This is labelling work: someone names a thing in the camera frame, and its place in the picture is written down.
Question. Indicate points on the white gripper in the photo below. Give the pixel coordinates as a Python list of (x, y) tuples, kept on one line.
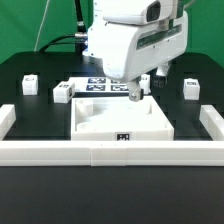
[(130, 51)]

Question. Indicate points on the white square tabletop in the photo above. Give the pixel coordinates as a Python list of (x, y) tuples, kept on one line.
[(119, 119)]

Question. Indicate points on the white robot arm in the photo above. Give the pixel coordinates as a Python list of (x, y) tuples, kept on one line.
[(128, 12)]

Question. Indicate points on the white fiducial tag sheet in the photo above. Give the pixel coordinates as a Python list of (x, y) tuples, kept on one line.
[(97, 84)]

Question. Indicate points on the white U-shaped fence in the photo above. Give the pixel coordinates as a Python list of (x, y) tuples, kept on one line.
[(120, 153)]

